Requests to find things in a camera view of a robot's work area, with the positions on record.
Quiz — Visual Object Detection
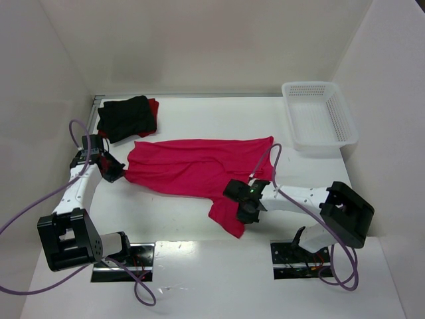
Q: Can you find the pink t shirt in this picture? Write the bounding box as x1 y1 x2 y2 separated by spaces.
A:
124 136 274 238

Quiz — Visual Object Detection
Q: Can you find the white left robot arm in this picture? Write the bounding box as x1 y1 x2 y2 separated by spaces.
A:
37 134 130 272

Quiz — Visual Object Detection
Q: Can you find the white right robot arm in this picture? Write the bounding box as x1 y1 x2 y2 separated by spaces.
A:
223 179 375 253

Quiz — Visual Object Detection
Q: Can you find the black folded t shirt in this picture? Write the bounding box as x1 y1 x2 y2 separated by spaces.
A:
97 95 157 144

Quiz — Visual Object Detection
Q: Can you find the white plastic basket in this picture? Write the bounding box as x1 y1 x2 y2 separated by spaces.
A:
282 81 359 151

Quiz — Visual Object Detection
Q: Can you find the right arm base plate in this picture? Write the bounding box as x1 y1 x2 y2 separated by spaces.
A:
270 241 333 280

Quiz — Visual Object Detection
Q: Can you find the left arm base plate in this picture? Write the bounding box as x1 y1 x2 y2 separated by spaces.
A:
90 241 156 284

